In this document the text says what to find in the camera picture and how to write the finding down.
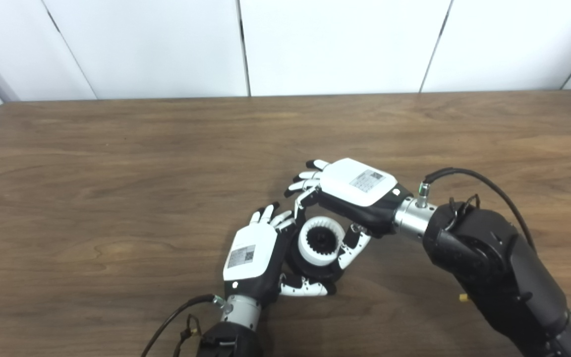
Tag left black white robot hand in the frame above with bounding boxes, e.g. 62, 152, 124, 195
223, 202, 338, 308

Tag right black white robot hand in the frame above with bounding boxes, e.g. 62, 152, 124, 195
284, 158, 415, 270

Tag white toothed plastic ring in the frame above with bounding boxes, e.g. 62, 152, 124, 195
298, 217, 344, 267

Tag round black plastic part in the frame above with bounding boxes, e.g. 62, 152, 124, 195
285, 218, 346, 286

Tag thick black left wrist cable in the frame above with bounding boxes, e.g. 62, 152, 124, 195
141, 294, 228, 357

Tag thick black wrist cable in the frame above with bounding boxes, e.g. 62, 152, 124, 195
141, 294, 228, 357
417, 167, 571, 335

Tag thin left wire yellow connector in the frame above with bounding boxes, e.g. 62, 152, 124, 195
173, 313, 203, 357

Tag thin black right wrist wire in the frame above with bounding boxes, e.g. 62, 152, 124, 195
447, 194, 480, 220

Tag thick black right wrist cable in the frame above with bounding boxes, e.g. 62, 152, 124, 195
417, 167, 571, 335

